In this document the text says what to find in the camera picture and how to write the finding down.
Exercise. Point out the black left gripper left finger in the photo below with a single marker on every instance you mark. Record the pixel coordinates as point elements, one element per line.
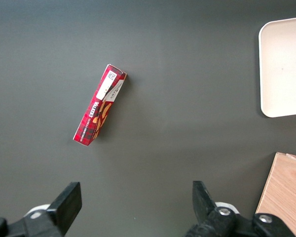
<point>61,212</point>

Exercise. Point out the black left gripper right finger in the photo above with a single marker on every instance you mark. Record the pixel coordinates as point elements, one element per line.
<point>212,214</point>

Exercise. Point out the white rectangular tray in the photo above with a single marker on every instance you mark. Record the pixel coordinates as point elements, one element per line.
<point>283,67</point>

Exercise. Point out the light wooden box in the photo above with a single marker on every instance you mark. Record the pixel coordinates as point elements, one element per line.
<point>283,192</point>

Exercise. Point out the red tartan shortbread box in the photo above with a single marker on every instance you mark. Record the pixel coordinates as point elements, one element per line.
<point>99,104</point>

